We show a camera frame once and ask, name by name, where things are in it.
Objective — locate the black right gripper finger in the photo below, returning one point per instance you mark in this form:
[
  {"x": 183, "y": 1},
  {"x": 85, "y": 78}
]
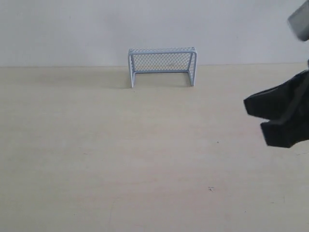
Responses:
[{"x": 291, "y": 128}]

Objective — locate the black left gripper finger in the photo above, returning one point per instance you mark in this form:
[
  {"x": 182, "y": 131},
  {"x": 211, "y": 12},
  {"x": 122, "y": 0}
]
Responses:
[{"x": 271, "y": 103}]

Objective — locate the small white soccer goal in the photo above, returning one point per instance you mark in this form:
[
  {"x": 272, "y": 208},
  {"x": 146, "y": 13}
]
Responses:
[{"x": 163, "y": 60}]

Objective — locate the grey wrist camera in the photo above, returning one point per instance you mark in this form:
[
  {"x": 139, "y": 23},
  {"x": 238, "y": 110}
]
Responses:
[{"x": 298, "y": 22}]

